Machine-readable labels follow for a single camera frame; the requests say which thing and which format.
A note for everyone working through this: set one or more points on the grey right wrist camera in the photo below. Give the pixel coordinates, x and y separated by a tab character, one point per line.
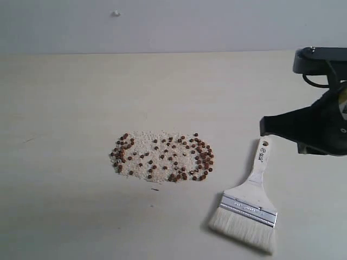
317	61

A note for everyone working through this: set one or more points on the white wide paint brush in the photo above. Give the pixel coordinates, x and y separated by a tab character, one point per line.
245	213

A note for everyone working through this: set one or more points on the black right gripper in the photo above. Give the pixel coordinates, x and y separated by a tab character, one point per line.
326	117

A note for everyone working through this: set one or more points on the pile of white grains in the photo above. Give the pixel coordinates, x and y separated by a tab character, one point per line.
162	156

